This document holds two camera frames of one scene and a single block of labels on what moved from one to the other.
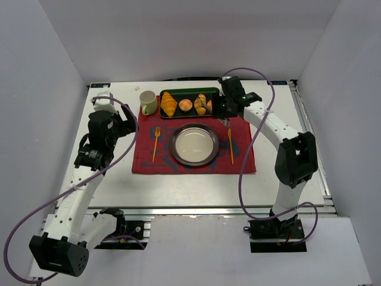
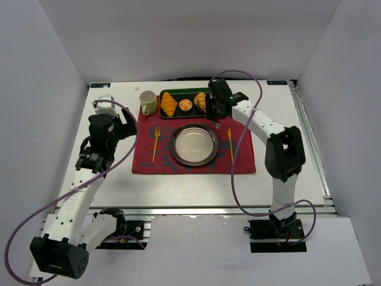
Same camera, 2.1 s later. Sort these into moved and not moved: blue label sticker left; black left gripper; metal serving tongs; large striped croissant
Moved: metal serving tongs
Not moved: black left gripper; blue label sticker left; large striped croissant
